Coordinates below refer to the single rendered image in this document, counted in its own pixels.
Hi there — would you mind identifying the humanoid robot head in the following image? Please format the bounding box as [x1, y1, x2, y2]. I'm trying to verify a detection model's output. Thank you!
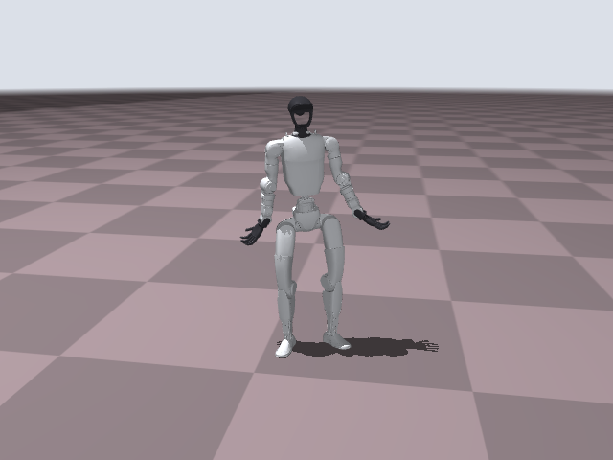
[288, 96, 313, 138]

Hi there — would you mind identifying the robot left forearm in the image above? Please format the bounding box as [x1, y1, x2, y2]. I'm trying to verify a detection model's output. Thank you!
[340, 180, 363, 218]

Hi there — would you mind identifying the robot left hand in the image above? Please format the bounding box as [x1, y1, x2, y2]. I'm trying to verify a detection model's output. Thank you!
[354, 209, 390, 230]

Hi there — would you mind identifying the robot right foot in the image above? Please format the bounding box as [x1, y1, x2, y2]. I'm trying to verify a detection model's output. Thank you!
[275, 335, 296, 357]

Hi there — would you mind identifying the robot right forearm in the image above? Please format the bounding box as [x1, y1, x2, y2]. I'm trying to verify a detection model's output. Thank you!
[260, 189, 275, 224]

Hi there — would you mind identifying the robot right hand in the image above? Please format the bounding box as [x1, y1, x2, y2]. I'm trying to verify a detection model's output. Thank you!
[240, 218, 270, 245]

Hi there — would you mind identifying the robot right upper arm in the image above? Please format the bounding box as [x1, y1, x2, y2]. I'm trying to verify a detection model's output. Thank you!
[260, 139, 284, 194]

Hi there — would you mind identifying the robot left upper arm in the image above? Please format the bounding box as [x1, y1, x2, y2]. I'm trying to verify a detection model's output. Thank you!
[322, 136, 351, 186]

